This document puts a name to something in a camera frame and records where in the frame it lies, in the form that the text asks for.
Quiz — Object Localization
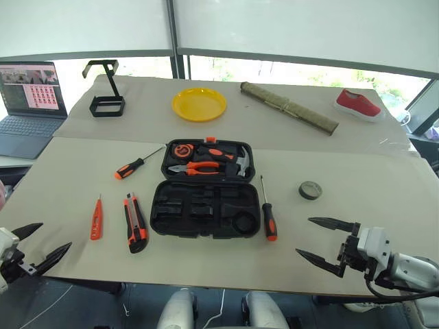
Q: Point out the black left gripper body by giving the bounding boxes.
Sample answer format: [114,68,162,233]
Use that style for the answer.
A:
[0,251,37,284]

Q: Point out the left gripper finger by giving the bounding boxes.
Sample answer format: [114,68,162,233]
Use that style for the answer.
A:
[11,222,44,245]
[33,241,73,276]

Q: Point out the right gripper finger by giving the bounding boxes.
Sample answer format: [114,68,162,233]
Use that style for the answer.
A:
[295,248,347,278]
[307,217,362,238]

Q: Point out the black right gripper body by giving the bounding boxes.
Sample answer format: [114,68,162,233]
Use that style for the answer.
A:
[337,235,374,274]

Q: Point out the orange voltage tester pen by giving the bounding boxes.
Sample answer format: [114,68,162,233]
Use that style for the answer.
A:
[89,193,104,242]

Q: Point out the screwdriver with thick shaft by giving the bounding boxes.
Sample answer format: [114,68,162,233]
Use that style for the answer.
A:
[259,175,278,242]

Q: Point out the orange black utility knife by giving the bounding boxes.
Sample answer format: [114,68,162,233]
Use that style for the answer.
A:
[123,192,150,254]

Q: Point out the screwdriver with thin shaft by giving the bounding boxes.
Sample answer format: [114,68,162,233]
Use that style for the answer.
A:
[114,145,167,181]

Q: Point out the black tool case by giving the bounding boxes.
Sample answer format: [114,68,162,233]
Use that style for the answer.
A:
[150,136,262,240]

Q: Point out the grey tape roll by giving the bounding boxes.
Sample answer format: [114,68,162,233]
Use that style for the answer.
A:
[298,180,324,202]

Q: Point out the grey rounded shape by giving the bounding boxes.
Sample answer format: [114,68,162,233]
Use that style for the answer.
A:
[156,289,199,329]
[241,291,289,329]

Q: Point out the red slip-on shoe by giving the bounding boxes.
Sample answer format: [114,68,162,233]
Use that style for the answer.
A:
[333,88,388,124]

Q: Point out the rolled bamboo mat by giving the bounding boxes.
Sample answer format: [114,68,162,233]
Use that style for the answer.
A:
[239,81,340,137]

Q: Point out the grey laptop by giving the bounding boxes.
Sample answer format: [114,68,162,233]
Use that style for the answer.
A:
[0,61,69,160]

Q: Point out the claw hammer with black grip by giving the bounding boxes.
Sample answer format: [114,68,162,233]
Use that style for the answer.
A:
[196,145,253,178]

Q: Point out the black headphone stand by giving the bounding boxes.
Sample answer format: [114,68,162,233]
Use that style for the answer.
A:
[82,59,126,119]

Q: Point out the orange black tape measure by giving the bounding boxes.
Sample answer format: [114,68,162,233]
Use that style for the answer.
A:
[172,143,193,159]

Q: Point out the yellow plastic plate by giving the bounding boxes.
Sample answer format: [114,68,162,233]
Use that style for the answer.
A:
[171,87,228,123]

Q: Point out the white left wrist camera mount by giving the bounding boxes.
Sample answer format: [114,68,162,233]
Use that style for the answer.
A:
[0,227,21,294]

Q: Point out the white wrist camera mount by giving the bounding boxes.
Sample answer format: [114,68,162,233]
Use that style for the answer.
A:
[0,227,21,294]
[356,226,392,276]

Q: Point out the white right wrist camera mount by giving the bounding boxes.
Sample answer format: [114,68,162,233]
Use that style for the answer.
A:
[356,226,392,276]

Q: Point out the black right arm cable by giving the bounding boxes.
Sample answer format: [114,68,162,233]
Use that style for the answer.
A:
[364,269,439,304]

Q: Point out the white cable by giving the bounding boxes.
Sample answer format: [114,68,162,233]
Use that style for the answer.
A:
[204,289,226,329]

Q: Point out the orange handled pliers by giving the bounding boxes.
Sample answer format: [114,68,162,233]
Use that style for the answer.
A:
[167,160,221,177]

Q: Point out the grey window frame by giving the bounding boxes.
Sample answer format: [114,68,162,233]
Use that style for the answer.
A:
[0,0,439,82]

